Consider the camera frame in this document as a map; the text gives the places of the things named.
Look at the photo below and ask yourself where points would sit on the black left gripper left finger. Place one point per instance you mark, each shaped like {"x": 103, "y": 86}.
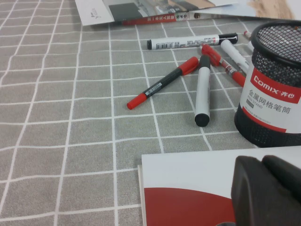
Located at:
{"x": 254, "y": 200}

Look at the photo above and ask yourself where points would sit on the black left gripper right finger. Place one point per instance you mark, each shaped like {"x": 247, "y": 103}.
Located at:
{"x": 287, "y": 174}

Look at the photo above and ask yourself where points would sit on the red-capped black pen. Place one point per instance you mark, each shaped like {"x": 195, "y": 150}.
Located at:
{"x": 164, "y": 81}

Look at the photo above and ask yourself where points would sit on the black mesh pen holder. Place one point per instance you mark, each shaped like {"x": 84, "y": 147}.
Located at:
{"x": 270, "y": 99}

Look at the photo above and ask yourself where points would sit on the white paint pen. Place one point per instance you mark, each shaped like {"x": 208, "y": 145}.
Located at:
{"x": 250, "y": 47}

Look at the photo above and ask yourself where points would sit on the red gel pen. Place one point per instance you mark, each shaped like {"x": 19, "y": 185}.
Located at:
{"x": 212, "y": 55}

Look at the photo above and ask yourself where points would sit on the white red AgileX brochure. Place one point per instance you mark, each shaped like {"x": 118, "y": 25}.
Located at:
{"x": 188, "y": 174}

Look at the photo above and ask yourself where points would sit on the white marker black ends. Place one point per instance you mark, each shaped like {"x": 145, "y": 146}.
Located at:
{"x": 202, "y": 94}

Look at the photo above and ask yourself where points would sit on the white marker with print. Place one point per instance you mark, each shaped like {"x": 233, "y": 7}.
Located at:
{"x": 232, "y": 53}

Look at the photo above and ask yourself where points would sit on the long white marker black cap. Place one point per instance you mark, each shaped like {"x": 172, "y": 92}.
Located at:
{"x": 188, "y": 42}

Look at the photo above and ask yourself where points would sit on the brochure with desert photo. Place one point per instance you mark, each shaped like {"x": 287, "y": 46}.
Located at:
{"x": 270, "y": 9}

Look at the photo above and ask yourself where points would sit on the book with red spine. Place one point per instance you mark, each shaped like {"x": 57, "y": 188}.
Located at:
{"x": 150, "y": 20}

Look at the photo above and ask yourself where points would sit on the grey checked tablecloth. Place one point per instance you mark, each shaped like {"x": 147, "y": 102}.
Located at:
{"x": 58, "y": 117}

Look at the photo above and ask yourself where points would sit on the brochure with office photo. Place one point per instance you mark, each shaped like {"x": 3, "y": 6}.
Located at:
{"x": 94, "y": 11}

